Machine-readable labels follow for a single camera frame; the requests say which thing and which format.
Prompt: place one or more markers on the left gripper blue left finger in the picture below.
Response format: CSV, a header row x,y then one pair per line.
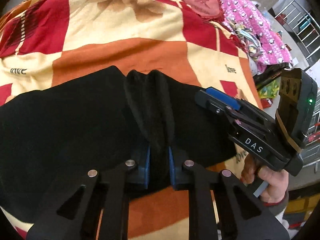
x,y
140,174

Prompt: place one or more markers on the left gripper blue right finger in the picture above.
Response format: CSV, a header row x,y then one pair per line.
x,y
178,177

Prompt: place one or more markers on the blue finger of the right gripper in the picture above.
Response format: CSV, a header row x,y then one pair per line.
x,y
212,104
227,100

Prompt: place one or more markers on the black pants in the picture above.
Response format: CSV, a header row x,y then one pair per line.
x,y
96,122

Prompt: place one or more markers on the right human hand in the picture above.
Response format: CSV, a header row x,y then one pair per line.
x,y
277,181

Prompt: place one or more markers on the colourful folded cloth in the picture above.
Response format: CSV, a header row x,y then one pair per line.
x,y
250,42

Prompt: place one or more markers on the pink patterned quilt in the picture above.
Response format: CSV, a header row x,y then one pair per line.
x,y
274,49

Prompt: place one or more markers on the red heart cushion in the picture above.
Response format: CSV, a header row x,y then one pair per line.
x,y
201,2

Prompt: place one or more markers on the metal rack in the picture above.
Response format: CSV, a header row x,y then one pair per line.
x,y
302,27

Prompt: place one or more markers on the red orange checkered blanket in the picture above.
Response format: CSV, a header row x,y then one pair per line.
x,y
45,43

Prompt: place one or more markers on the black camera box green light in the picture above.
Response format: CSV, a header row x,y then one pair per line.
x,y
298,93

